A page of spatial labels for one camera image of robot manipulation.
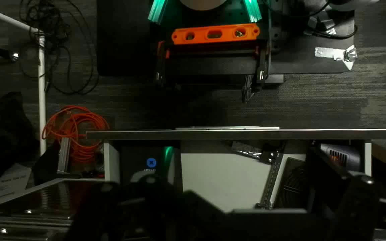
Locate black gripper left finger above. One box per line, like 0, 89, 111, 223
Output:
64, 179, 131, 241

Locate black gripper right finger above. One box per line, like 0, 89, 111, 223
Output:
325, 172, 382, 241

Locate black tool cabinet drawer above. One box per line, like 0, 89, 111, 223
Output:
84, 125, 386, 215

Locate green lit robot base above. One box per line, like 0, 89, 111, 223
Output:
146, 0, 285, 104

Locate black fan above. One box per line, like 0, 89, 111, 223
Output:
274, 155, 315, 210

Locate white paper sheet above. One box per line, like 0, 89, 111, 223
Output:
0, 161, 36, 206

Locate grey metal plate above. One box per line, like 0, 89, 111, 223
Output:
230, 140, 272, 160

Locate silver tape piece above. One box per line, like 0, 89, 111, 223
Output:
313, 44, 359, 70

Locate black floor mat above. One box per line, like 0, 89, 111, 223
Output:
95, 0, 356, 77

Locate orange extension cord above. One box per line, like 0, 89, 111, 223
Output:
40, 104, 112, 163

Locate white pipe frame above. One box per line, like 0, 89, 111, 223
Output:
0, 2, 48, 156

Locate black floor cables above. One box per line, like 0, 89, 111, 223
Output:
17, 0, 101, 96

